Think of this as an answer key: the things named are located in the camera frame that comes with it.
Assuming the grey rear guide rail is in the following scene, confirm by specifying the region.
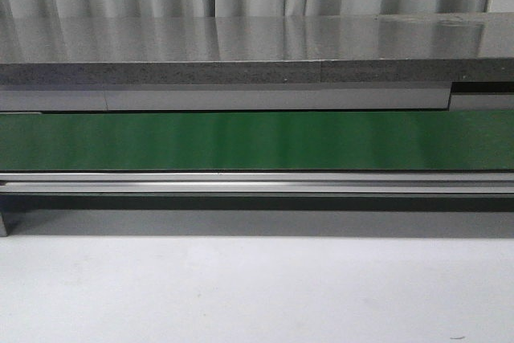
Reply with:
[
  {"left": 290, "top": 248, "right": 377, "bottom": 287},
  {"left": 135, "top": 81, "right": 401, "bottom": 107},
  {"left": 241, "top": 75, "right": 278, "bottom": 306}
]
[{"left": 1, "top": 81, "right": 513, "bottom": 112}]

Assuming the aluminium conveyor front rail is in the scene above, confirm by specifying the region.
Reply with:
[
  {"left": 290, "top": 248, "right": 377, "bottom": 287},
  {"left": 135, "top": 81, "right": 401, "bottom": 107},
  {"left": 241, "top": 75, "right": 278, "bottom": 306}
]
[{"left": 1, "top": 171, "right": 513, "bottom": 194}]

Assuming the grey conveyor support leg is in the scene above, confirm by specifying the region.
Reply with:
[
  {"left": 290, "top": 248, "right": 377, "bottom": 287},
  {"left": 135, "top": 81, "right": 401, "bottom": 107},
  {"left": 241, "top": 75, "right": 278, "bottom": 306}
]
[{"left": 0, "top": 196, "right": 16, "bottom": 237}]

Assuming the grey stone slab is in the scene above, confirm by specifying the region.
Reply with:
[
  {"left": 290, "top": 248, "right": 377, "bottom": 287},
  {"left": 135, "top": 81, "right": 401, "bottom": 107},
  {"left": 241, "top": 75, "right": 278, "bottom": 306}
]
[{"left": 1, "top": 13, "right": 513, "bottom": 85}]

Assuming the green conveyor belt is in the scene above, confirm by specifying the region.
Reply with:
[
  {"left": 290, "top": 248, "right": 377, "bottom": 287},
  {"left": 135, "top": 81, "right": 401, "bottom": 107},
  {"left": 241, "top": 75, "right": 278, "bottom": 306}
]
[{"left": 1, "top": 111, "right": 513, "bottom": 172}]

